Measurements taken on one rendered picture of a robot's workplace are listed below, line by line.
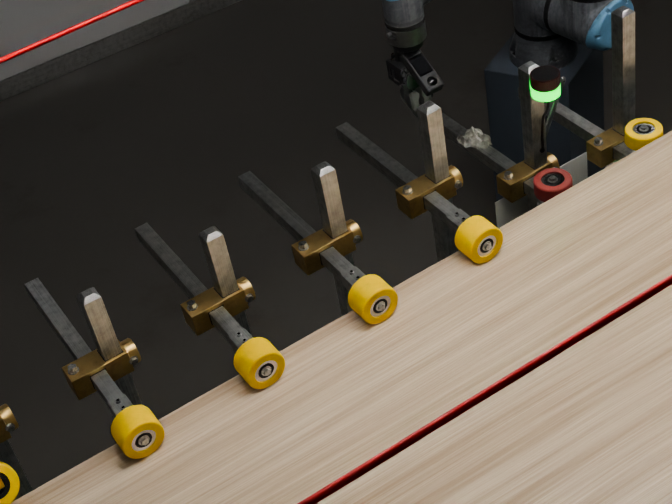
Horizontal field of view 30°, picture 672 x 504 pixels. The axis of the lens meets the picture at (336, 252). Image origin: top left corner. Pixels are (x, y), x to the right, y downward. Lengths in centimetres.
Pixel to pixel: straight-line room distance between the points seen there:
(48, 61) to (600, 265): 313
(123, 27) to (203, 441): 314
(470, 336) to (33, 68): 311
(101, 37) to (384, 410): 319
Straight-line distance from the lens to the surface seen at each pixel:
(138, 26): 519
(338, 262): 242
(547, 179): 264
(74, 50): 514
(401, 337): 233
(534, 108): 264
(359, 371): 228
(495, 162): 277
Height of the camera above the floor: 254
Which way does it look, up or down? 40 degrees down
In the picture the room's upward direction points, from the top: 12 degrees counter-clockwise
